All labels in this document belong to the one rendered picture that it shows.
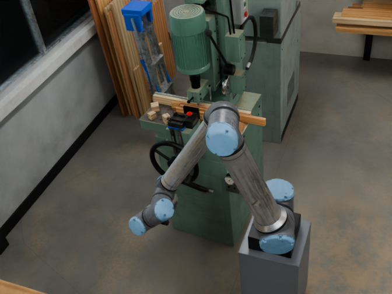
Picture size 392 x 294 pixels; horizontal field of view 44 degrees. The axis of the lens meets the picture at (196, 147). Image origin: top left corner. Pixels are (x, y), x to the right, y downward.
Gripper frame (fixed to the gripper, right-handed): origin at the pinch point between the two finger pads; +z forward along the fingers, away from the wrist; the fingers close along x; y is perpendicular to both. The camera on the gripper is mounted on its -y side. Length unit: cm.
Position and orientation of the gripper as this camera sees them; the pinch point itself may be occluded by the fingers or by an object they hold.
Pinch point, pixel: (175, 199)
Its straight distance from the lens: 252.4
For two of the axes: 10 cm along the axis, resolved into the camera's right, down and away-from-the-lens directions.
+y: 0.4, -9.3, -3.6
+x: -8.9, -2.0, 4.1
